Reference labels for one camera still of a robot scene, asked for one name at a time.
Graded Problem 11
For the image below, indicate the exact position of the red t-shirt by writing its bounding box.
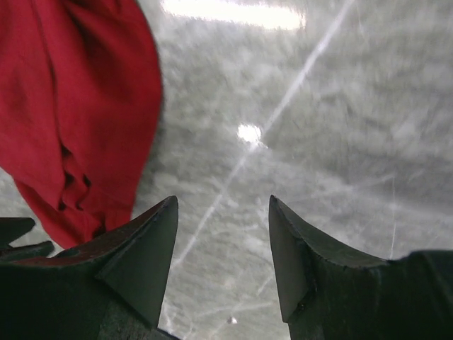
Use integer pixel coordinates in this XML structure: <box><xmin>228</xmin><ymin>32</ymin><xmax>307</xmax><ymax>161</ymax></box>
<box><xmin>1</xmin><ymin>1</ymin><xmax>163</xmax><ymax>248</ymax></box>

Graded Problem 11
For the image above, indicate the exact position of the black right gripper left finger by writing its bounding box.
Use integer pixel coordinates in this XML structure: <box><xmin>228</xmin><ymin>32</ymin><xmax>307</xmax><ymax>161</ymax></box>
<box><xmin>1</xmin><ymin>196</ymin><xmax>178</xmax><ymax>339</ymax></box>

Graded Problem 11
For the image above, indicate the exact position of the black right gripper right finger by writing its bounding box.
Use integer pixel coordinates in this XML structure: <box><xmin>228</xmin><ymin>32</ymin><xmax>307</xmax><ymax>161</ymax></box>
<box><xmin>268</xmin><ymin>196</ymin><xmax>452</xmax><ymax>339</ymax></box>

